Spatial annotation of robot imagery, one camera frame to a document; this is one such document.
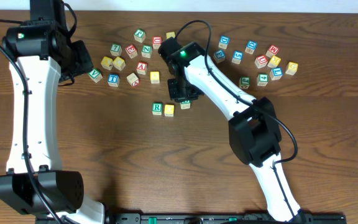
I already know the green B block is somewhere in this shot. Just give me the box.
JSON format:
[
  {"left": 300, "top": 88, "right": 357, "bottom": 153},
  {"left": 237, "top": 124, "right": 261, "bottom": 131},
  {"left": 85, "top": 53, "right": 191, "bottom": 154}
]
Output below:
[{"left": 180, "top": 100, "right": 191, "bottom": 110}]

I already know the yellow O block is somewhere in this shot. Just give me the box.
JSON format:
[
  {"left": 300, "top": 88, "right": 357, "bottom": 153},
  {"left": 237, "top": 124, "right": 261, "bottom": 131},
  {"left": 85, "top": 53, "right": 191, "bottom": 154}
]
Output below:
[{"left": 164, "top": 104, "right": 175, "bottom": 117}]

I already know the green R block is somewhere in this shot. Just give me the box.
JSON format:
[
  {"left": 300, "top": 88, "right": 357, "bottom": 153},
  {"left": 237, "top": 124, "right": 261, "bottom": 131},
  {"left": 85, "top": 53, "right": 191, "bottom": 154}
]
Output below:
[{"left": 152, "top": 103, "right": 163, "bottom": 116}]

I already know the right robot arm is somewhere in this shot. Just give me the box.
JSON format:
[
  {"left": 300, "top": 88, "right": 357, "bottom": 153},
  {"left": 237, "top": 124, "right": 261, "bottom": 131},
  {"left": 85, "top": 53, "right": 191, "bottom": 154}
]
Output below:
[{"left": 158, "top": 38, "right": 300, "bottom": 222}]

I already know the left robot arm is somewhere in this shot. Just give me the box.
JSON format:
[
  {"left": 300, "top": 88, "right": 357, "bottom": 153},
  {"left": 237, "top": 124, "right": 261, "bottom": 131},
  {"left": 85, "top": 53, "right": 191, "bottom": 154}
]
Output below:
[{"left": 0, "top": 20, "right": 110, "bottom": 223}]

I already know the green V block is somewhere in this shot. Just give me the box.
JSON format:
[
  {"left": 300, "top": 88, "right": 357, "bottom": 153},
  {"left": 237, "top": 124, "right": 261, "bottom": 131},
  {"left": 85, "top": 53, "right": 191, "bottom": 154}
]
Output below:
[{"left": 88, "top": 68, "right": 103, "bottom": 83}]

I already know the yellow block far left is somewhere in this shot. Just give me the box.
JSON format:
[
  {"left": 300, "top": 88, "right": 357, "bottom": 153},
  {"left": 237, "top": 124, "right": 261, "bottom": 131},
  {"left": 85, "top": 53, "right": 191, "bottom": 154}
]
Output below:
[{"left": 101, "top": 57, "right": 113, "bottom": 70}]

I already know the yellow block centre left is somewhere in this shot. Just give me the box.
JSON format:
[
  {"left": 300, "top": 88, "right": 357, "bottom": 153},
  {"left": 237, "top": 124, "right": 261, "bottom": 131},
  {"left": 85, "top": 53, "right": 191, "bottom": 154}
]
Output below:
[{"left": 150, "top": 71, "right": 160, "bottom": 84}]

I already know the blue T block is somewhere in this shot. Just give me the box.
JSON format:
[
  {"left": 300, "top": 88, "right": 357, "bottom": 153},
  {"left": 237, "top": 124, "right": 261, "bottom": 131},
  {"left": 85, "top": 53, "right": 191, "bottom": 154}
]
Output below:
[{"left": 108, "top": 74, "right": 119, "bottom": 87}]

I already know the green 7 block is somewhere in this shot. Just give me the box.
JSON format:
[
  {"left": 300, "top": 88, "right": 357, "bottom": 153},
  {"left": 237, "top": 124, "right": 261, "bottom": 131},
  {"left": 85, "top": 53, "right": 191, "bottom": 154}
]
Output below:
[{"left": 110, "top": 44, "right": 122, "bottom": 57}]

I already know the yellow C block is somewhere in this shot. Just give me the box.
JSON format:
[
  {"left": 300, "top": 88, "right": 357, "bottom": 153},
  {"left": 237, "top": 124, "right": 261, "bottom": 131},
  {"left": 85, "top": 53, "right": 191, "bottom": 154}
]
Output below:
[{"left": 113, "top": 57, "right": 126, "bottom": 71}]

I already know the red A block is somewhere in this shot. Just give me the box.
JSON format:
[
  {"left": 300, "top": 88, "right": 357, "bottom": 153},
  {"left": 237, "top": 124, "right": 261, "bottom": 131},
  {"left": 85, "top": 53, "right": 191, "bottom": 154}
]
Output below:
[{"left": 136, "top": 62, "right": 147, "bottom": 75}]

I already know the plain wood red block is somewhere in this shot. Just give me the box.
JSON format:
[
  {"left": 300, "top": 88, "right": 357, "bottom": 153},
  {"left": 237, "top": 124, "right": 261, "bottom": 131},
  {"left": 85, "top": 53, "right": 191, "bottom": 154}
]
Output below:
[{"left": 127, "top": 73, "right": 140, "bottom": 86}]

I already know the green Z block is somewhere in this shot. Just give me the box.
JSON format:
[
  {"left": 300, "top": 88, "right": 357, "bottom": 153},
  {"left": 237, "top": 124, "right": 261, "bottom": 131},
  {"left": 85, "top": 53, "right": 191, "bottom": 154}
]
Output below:
[{"left": 141, "top": 45, "right": 152, "bottom": 58}]

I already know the blue P block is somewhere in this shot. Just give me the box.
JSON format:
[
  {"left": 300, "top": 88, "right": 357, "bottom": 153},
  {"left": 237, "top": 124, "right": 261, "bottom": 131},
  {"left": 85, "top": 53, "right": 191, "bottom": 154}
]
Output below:
[{"left": 213, "top": 50, "right": 226, "bottom": 63}]

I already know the red E block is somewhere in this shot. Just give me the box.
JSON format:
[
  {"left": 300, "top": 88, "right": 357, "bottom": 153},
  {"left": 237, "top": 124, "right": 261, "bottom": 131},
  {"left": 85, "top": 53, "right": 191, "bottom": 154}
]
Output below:
[{"left": 125, "top": 44, "right": 138, "bottom": 58}]

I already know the red U block left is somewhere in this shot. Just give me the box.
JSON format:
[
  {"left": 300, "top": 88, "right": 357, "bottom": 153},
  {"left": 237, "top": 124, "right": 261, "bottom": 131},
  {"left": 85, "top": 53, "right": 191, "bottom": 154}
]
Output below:
[{"left": 152, "top": 36, "right": 162, "bottom": 49}]

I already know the red u block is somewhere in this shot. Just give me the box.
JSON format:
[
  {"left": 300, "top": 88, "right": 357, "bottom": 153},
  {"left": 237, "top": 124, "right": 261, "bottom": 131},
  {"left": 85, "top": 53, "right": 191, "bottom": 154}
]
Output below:
[
  {"left": 152, "top": 36, "right": 162, "bottom": 49},
  {"left": 255, "top": 55, "right": 269, "bottom": 69}
]

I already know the yellow block top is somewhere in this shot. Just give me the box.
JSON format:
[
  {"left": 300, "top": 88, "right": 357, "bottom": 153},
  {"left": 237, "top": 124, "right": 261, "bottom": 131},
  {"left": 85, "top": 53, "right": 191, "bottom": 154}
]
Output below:
[{"left": 166, "top": 32, "right": 176, "bottom": 39}]

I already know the green J block lower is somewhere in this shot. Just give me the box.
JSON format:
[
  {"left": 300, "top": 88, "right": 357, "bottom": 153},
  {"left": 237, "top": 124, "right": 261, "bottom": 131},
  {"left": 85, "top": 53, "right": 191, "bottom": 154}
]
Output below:
[{"left": 239, "top": 77, "right": 250, "bottom": 89}]

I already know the green j block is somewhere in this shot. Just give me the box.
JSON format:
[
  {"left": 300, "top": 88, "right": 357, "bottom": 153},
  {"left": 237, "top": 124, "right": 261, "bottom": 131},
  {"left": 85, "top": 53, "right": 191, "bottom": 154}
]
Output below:
[
  {"left": 134, "top": 29, "right": 146, "bottom": 43},
  {"left": 239, "top": 77, "right": 250, "bottom": 89}
]

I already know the green J block top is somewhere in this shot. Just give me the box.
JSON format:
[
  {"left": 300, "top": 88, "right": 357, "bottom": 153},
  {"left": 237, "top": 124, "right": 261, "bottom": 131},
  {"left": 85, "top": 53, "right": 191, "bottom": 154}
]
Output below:
[{"left": 134, "top": 29, "right": 146, "bottom": 43}]

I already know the blue D block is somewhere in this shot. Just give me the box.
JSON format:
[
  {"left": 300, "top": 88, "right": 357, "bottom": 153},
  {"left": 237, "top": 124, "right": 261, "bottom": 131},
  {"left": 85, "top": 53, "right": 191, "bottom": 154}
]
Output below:
[{"left": 218, "top": 35, "right": 230, "bottom": 49}]

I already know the blue 5 block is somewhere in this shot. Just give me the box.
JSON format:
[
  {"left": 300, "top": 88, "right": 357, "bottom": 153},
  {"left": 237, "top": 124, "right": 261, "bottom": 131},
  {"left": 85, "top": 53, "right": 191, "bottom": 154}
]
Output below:
[{"left": 231, "top": 50, "right": 244, "bottom": 65}]

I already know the green 4 block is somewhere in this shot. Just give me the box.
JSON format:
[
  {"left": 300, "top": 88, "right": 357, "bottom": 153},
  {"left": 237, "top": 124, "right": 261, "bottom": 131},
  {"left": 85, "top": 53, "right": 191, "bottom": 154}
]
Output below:
[{"left": 257, "top": 73, "right": 269, "bottom": 86}]

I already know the red U block right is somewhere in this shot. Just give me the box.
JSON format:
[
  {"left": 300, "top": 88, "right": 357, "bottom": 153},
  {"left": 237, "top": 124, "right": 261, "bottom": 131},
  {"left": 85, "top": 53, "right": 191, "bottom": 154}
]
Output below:
[{"left": 255, "top": 55, "right": 269, "bottom": 69}]

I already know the blue L block right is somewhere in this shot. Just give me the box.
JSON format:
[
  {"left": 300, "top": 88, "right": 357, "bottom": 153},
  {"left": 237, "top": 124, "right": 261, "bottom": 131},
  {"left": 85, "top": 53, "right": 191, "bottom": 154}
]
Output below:
[{"left": 269, "top": 67, "right": 283, "bottom": 80}]

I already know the yellow X block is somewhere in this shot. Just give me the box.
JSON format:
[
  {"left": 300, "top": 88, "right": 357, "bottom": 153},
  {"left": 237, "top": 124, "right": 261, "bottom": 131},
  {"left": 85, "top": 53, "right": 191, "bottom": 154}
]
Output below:
[{"left": 267, "top": 55, "right": 281, "bottom": 68}]

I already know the red M block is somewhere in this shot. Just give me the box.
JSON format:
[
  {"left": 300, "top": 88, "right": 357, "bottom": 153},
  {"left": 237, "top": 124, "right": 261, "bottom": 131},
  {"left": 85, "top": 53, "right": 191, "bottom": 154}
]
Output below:
[{"left": 265, "top": 45, "right": 279, "bottom": 58}]

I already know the yellow G block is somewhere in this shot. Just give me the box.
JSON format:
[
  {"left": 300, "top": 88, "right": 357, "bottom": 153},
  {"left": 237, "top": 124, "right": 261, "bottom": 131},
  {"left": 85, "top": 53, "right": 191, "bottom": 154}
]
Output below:
[{"left": 285, "top": 62, "right": 298, "bottom": 75}]

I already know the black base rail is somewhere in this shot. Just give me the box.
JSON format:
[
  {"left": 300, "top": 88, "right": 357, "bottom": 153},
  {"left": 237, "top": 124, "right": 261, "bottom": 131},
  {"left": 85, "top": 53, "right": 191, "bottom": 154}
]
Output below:
[{"left": 105, "top": 212, "right": 347, "bottom": 224}]

